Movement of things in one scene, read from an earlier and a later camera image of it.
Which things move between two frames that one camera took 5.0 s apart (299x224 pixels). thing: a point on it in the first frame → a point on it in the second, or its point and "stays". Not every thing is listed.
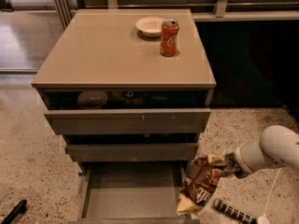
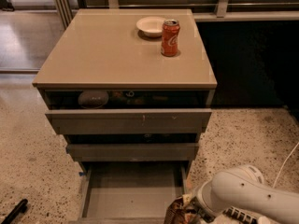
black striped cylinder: (234, 212) stays
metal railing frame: (207, 3) stays
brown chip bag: (198, 187) → (177, 212)
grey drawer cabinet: (121, 105) stays
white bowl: (150, 26) stays
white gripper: (241, 163) → (206, 203)
